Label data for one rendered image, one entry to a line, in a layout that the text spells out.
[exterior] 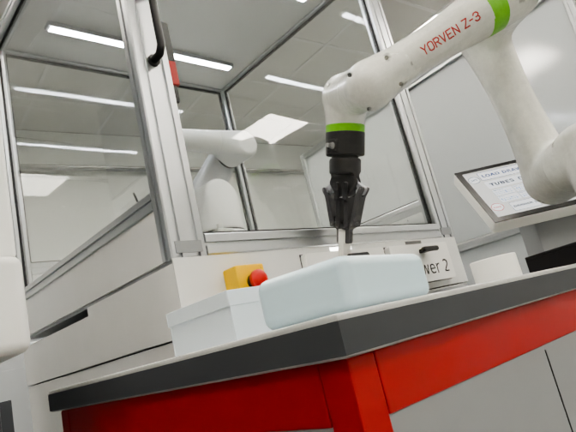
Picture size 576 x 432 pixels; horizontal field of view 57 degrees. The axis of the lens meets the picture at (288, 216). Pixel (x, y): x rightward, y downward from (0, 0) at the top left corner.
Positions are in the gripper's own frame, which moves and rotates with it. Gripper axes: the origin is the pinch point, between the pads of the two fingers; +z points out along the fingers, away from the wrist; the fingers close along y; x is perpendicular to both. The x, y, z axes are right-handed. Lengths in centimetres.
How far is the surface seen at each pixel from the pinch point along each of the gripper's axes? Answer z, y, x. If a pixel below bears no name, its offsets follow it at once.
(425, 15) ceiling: -148, -136, 248
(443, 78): -80, -76, 173
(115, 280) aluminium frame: 8, -28, -44
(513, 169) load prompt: -22, -2, 96
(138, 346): 20, -17, -44
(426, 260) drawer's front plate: 6.6, -0.2, 35.7
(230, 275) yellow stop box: 4.4, -0.2, -33.6
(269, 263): 3.4, -3.2, -20.9
